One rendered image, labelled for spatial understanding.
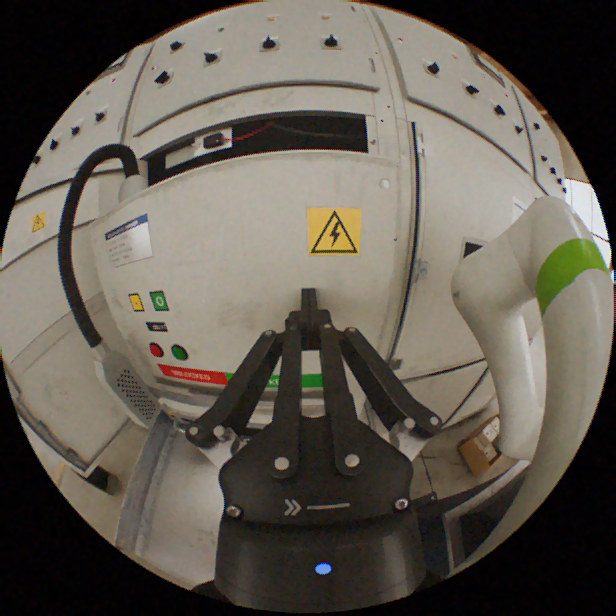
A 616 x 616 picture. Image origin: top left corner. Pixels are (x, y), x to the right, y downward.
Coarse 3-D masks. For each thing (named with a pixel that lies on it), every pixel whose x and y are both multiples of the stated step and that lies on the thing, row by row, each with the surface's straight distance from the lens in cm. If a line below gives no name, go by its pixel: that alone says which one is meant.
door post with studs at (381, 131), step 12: (360, 12) 92; (372, 36) 76; (372, 48) 69; (384, 72) 61; (384, 84) 57; (372, 96) 53; (384, 96) 54; (384, 108) 52; (372, 120) 49; (384, 120) 50; (372, 132) 47; (384, 132) 48; (372, 144) 46; (384, 144) 46; (396, 144) 48; (396, 156) 47
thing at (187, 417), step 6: (162, 408) 59; (168, 408) 58; (168, 414) 61; (180, 414) 55; (186, 414) 54; (192, 414) 53; (198, 414) 52; (360, 414) 47; (366, 414) 47; (186, 420) 58; (192, 420) 55; (366, 420) 46; (246, 426) 46; (252, 426) 46; (258, 426) 45; (264, 426) 45
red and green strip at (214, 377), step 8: (160, 368) 43; (168, 368) 40; (176, 368) 39; (184, 368) 37; (176, 376) 41; (184, 376) 39; (192, 376) 38; (200, 376) 36; (208, 376) 35; (216, 376) 34; (224, 376) 33; (272, 376) 30; (304, 376) 30; (312, 376) 30; (320, 376) 30; (224, 384) 35; (272, 384) 32; (304, 384) 31; (312, 384) 31; (320, 384) 32
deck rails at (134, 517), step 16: (160, 416) 61; (368, 416) 48; (160, 432) 62; (176, 432) 63; (144, 448) 59; (160, 448) 63; (144, 464) 60; (160, 464) 62; (144, 480) 62; (128, 496) 60; (144, 496) 63; (128, 512) 62; (144, 512) 63; (128, 528) 64; (144, 528) 64; (128, 544) 67; (144, 544) 65
